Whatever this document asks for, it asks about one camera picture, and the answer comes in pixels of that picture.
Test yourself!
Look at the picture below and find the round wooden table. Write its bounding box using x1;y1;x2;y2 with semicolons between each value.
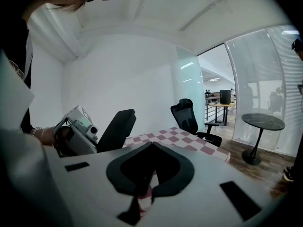
209;102;237;125

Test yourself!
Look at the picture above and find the grey vest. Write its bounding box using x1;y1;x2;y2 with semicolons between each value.
25;26;34;89

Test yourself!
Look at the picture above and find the red white checkered tablecloth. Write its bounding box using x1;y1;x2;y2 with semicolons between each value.
122;126;232;219

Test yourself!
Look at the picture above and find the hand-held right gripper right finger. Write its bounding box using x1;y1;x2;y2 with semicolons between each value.
146;142;268;227

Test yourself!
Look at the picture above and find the black office chair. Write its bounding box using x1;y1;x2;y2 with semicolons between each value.
170;98;223;148

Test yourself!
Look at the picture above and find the round black side table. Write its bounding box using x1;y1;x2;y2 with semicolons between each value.
241;113;286;166

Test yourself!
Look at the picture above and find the glass door panel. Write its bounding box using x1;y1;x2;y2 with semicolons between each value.
175;45;205;130

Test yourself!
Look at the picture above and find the frosted glass partition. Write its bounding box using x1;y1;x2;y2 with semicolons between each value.
224;25;303;157

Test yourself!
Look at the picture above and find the person's left forearm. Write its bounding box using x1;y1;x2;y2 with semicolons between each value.
29;126;57;148

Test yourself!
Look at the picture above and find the beaded bracelet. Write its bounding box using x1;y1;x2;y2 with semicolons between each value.
30;126;44;137

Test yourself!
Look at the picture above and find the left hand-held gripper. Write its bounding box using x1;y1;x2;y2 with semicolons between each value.
52;105;99;157

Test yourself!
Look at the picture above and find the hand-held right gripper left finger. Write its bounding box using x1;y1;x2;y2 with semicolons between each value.
46;141;156;227

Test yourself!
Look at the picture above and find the black computer case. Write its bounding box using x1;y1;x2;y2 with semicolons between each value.
219;89;232;104

